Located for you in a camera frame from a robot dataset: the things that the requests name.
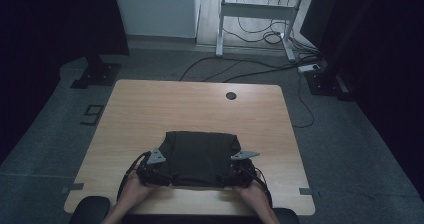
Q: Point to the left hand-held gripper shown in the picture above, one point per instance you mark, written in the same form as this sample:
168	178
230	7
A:
151	174

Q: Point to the person's left hand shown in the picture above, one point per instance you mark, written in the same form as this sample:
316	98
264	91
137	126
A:
135	192

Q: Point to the black stand base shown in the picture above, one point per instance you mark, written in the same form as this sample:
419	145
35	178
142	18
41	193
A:
328	84
98	74

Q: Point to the white power strip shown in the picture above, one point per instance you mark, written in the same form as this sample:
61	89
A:
309	68

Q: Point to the black round table grommet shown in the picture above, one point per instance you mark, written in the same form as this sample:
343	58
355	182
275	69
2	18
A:
231	95

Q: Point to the black floor outlet frame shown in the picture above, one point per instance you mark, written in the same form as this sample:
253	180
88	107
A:
87	117

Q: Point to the dark curtain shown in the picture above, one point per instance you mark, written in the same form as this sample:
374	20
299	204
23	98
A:
43	50
383	67

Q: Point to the black chair armrest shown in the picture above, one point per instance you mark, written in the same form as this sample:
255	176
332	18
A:
90	210
288	216

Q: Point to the person's dark clothing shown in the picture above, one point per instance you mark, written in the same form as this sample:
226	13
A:
200	219

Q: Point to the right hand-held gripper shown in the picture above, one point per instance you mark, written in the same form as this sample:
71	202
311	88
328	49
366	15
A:
243	175

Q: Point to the dark cloth garment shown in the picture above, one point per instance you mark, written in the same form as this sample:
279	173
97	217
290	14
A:
200	157

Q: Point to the grey tape strip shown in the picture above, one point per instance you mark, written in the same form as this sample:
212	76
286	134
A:
73	187
306	191

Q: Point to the white metal frame desk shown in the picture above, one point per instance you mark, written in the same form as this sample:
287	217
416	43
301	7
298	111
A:
260	10

